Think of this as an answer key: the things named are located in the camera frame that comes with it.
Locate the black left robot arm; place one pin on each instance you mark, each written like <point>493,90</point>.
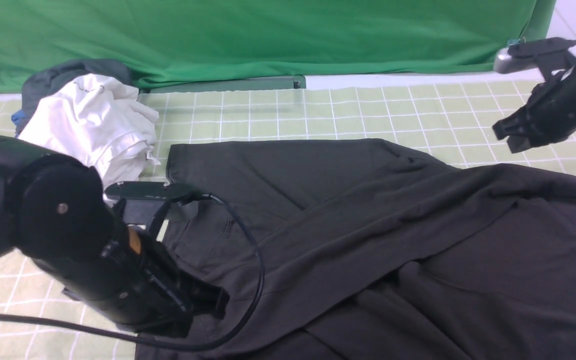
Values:
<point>52,209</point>

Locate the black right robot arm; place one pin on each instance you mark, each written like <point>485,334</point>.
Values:
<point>549,115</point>

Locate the blue binder clip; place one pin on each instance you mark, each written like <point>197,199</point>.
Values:
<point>515,42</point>

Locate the green backdrop cloth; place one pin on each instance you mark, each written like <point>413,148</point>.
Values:
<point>169,42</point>

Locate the light green checkered mat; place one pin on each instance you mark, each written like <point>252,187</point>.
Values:
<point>447,117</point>

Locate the white crumpled shirt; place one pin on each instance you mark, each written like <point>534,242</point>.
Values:
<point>100,122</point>

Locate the gray metal base bar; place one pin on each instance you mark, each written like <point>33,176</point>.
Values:
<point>271,83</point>

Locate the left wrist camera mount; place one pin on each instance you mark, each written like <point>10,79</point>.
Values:
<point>150,204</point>

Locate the dark gray long-sleeve shirt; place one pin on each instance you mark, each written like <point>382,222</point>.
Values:
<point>374,251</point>

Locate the dark gray crumpled garment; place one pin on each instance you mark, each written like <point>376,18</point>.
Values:
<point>47,82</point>

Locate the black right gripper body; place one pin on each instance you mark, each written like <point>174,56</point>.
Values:
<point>551,117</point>

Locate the blue crumpled garment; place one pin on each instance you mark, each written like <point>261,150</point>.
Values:
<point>20,120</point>

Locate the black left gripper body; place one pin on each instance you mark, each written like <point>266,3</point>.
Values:
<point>136,284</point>

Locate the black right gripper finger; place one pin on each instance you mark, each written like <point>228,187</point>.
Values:
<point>520,144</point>
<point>509,127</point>

